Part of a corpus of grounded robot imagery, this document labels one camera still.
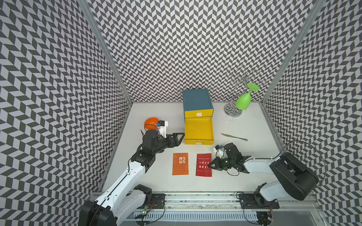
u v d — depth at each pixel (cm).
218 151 84
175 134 68
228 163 75
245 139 100
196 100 91
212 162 82
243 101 86
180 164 87
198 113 86
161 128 70
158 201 73
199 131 91
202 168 85
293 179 44
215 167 77
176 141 68
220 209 72
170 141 67
